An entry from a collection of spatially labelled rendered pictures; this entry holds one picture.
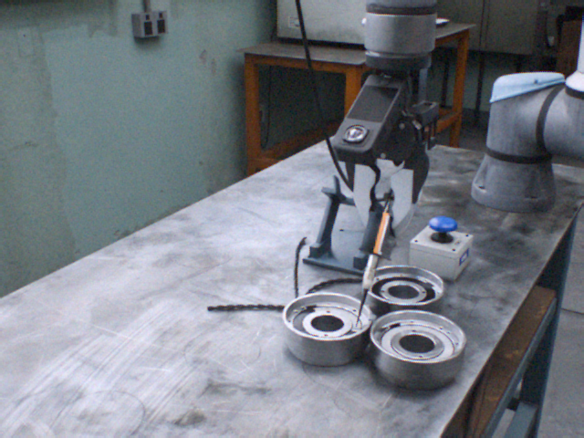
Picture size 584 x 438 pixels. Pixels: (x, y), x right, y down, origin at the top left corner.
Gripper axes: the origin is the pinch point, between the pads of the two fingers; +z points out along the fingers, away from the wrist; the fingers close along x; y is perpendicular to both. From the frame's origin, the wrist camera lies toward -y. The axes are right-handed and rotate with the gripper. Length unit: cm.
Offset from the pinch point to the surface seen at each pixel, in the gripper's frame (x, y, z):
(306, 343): 3.3, -12.7, 10.0
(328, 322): 4.0, -5.5, 11.3
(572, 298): -12, 172, 94
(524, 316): -11, 54, 38
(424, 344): -7.7, -4.4, 11.4
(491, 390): -10.6, 27.4, 38.2
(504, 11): 70, 377, 12
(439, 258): -3.0, 15.3, 10.2
